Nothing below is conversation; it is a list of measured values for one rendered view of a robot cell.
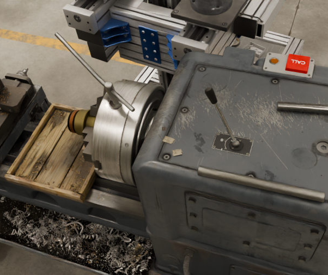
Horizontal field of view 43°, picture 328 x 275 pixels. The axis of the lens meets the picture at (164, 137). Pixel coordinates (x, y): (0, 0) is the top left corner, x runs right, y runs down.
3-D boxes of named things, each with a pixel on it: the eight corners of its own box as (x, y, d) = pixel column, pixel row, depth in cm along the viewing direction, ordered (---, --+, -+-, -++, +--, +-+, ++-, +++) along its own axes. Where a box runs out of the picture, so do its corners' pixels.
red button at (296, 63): (309, 61, 118) (310, 56, 116) (306, 76, 115) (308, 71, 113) (287, 58, 119) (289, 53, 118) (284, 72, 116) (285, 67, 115)
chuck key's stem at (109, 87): (123, 108, 119) (113, 84, 109) (117, 113, 118) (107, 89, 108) (119, 104, 120) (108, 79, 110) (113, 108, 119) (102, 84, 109)
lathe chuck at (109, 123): (163, 119, 149) (149, 62, 122) (133, 199, 135) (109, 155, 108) (140, 114, 152) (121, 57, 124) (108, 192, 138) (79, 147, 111)
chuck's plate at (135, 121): (172, 121, 148) (161, 64, 121) (143, 202, 134) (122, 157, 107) (163, 119, 149) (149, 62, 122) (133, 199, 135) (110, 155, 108)
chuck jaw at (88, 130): (118, 131, 126) (101, 160, 119) (120, 143, 130) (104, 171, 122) (85, 124, 129) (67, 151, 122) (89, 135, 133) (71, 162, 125)
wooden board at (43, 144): (123, 123, 160) (121, 117, 157) (83, 203, 140) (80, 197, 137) (55, 108, 168) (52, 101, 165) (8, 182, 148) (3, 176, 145)
